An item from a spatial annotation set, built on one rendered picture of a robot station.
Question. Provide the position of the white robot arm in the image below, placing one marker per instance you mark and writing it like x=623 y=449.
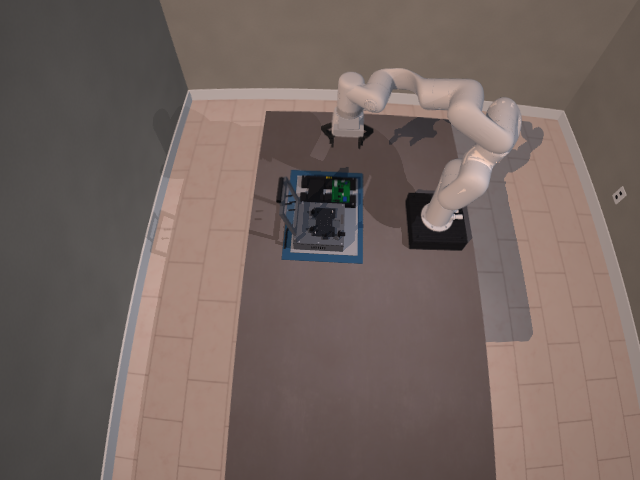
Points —
x=466 y=98

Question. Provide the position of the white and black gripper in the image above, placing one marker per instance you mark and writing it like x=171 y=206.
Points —
x=329 y=134

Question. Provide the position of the green circuit board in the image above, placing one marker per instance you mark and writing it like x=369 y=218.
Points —
x=340 y=191

